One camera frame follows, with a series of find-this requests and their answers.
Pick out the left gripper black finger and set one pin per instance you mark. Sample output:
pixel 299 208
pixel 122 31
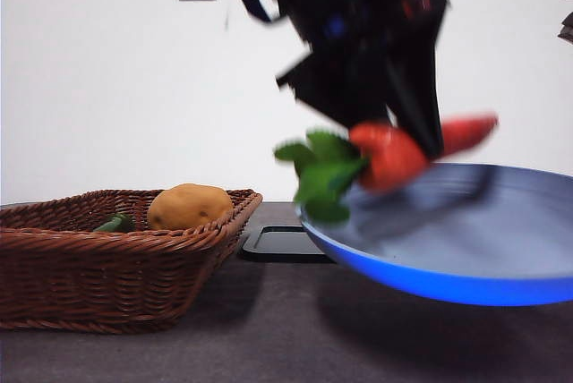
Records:
pixel 421 119

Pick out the orange carrot with green leaves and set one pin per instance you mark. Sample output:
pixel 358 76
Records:
pixel 389 159

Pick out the light blue plate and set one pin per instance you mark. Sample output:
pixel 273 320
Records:
pixel 470 244

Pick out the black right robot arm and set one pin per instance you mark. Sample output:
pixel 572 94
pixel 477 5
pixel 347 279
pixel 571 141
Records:
pixel 567 29

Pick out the black rectangular tray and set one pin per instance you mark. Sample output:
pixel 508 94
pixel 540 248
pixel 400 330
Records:
pixel 277 249

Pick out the yellow-brown potato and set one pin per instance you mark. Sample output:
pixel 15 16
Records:
pixel 188 208

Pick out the green pepper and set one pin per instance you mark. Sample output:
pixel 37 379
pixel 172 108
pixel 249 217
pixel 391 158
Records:
pixel 114 223

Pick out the brown wicker basket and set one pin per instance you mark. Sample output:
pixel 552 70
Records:
pixel 89 275

